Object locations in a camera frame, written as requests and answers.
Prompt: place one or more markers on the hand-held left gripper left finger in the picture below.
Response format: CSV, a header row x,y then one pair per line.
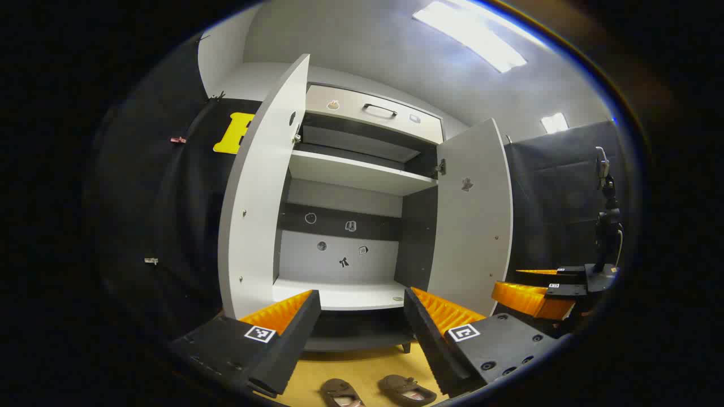
x,y
288,350

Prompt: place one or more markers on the grey cabinet drawer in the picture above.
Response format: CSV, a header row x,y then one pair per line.
x,y
350,110

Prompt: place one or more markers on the grey shoe cabinet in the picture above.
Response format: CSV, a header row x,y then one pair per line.
x,y
350,169

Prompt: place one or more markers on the small ceiling light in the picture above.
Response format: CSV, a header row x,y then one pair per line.
x,y
554,122

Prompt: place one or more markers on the brown fuzzy shoe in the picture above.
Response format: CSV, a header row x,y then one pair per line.
x,y
404,389
339,391

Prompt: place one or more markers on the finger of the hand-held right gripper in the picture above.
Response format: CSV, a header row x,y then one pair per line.
x,y
571,272
526,299

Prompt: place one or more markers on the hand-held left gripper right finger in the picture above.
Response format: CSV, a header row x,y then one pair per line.
x,y
430,345

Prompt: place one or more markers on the grey cabinet door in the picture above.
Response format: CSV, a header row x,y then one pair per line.
x,y
472,237
260,198

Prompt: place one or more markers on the black backdrop cloth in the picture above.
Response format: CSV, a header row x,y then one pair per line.
x,y
560,192
136,198
226,186

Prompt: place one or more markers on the long ceiling light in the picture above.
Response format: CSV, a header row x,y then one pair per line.
x,y
475,37

